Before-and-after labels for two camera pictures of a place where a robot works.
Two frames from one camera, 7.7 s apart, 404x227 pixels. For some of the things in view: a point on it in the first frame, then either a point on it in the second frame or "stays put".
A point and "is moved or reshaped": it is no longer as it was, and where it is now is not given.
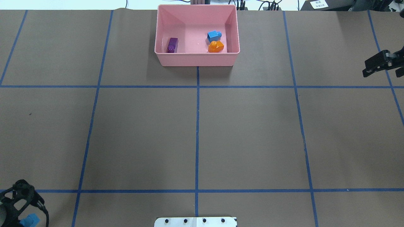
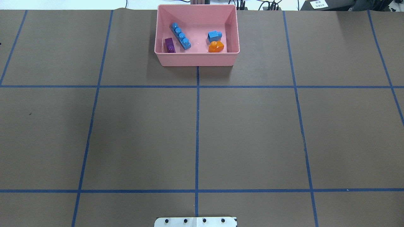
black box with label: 327,5 stays put
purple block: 172,46 is moved or reshaped
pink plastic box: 195,35 stays put
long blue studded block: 32,220 -> 184,42
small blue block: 214,36 stays put
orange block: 216,46 stays put
